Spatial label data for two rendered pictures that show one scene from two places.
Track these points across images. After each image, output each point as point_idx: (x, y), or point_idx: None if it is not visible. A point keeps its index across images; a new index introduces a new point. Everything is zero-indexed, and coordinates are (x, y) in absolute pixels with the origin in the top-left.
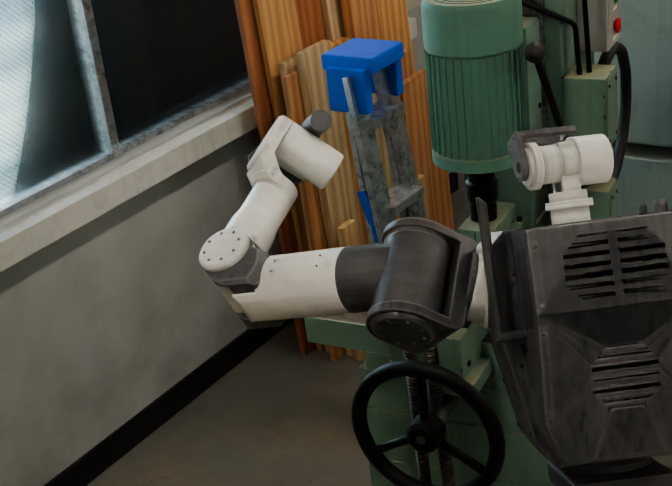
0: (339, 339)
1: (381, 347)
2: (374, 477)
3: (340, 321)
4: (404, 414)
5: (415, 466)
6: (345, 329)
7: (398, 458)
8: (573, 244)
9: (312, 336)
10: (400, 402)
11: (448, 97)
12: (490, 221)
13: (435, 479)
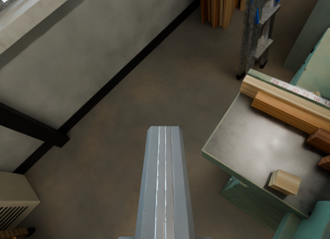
0: (229, 172)
1: (267, 197)
2: (230, 191)
3: (234, 170)
4: (264, 206)
5: (259, 209)
6: (236, 175)
7: (249, 201)
8: None
9: (206, 158)
10: (265, 205)
11: None
12: None
13: (269, 217)
